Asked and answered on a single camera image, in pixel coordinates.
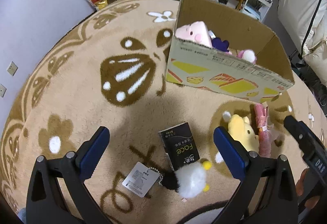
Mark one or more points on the dark purple plush toy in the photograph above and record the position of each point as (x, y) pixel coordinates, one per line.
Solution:
(220, 45)

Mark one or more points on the white paper hang tag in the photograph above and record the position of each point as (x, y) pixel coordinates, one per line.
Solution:
(140, 179)

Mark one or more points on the black tissue pack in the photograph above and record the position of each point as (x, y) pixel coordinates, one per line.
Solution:
(179, 145)

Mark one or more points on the white metal trolley cart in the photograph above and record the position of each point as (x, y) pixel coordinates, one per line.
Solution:
(256, 9)

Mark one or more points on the white wall socket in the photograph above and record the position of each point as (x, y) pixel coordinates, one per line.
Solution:
(12, 68)
(2, 90)

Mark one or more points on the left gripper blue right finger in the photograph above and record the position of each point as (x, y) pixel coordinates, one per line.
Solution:
(233, 153)

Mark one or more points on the yellow plush dog toy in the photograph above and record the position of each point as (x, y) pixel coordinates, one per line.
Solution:
(240, 130)

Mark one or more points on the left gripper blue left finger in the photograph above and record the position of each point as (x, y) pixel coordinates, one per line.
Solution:
(91, 151)

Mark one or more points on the cardboard box with yellow print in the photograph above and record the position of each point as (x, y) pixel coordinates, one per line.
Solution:
(198, 66)

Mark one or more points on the pink packaged cloth bundle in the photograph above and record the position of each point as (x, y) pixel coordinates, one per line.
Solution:
(267, 133)

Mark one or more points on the beige brown patterned rug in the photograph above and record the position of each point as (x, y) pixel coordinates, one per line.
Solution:
(110, 71)

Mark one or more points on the person's right hand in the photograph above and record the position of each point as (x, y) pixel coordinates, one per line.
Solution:
(311, 202)

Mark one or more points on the white black fluffy chick toy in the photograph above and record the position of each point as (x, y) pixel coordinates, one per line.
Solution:
(188, 181)

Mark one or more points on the pink white striped plush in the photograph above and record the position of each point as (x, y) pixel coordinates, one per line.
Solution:
(196, 32)

